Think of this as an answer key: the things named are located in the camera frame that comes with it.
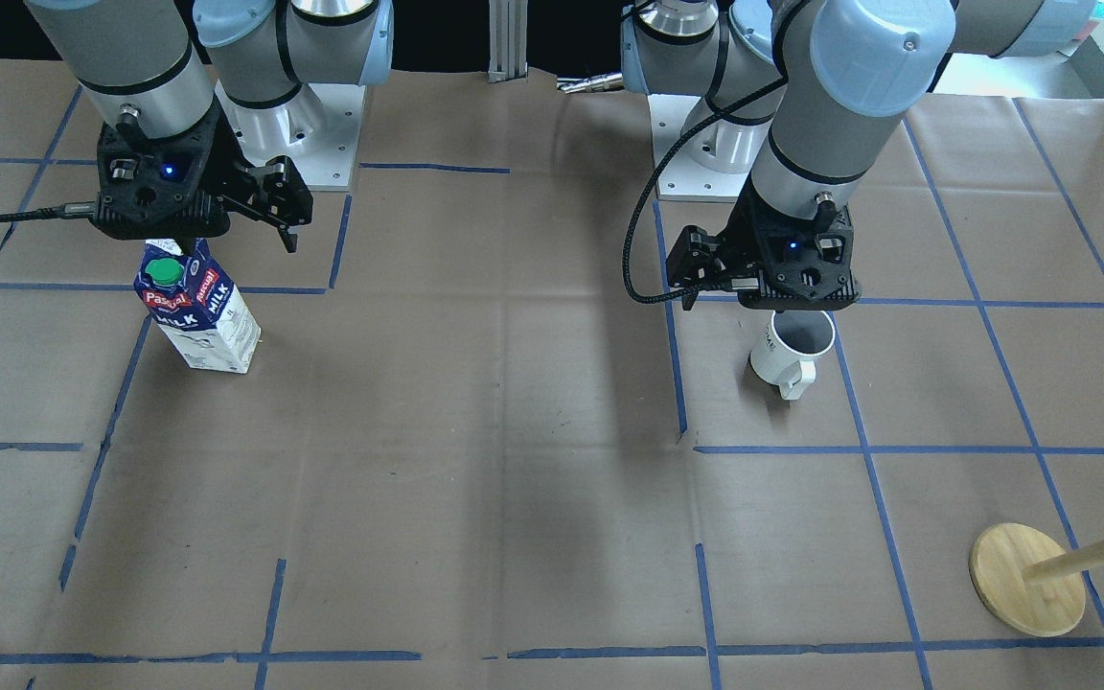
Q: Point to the wooden mug tree stand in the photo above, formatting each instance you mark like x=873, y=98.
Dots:
x=1029, y=581

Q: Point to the aluminium frame post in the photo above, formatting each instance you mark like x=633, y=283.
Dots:
x=508, y=40

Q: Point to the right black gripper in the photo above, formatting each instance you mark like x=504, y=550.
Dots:
x=229, y=171

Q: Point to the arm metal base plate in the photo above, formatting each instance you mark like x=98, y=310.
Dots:
x=318, y=130
x=714, y=165

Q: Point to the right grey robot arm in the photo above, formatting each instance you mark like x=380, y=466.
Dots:
x=263, y=53

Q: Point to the blue white milk carton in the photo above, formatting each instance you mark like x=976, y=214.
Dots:
x=197, y=306

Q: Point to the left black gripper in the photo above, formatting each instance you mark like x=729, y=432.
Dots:
x=742, y=241

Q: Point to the white ceramic mug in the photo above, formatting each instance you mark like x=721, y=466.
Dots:
x=793, y=342

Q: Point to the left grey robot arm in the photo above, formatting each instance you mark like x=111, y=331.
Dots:
x=831, y=81

